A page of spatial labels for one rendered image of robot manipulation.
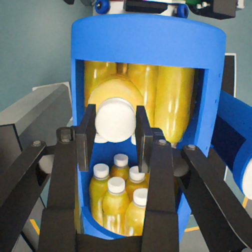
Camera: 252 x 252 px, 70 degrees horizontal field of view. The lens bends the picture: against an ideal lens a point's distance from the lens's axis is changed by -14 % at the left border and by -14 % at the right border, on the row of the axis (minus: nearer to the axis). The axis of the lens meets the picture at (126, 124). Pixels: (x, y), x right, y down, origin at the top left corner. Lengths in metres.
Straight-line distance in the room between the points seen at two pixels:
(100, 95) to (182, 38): 0.12
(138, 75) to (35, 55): 1.28
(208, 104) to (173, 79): 0.08
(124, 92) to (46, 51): 1.38
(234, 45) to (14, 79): 1.75
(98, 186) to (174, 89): 0.30
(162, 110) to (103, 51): 0.17
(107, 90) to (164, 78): 0.17
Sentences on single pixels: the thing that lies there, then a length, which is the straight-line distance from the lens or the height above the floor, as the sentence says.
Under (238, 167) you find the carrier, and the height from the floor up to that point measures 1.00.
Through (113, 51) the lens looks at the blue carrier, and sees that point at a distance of 0.27.
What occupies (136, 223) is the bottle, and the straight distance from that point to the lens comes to 0.46.
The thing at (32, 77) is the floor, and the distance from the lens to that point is 1.65.
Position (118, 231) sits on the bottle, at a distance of 0.55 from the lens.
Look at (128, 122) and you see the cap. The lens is 0.19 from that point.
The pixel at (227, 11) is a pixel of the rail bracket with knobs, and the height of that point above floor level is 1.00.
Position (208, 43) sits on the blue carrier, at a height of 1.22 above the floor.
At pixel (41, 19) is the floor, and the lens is 1.61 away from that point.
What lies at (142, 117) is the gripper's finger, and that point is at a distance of 0.17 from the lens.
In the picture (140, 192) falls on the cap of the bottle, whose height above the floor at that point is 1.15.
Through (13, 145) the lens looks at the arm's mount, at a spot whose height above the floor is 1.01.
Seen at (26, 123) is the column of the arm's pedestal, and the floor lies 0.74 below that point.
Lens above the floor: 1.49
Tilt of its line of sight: 68 degrees down
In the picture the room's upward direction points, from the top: 175 degrees clockwise
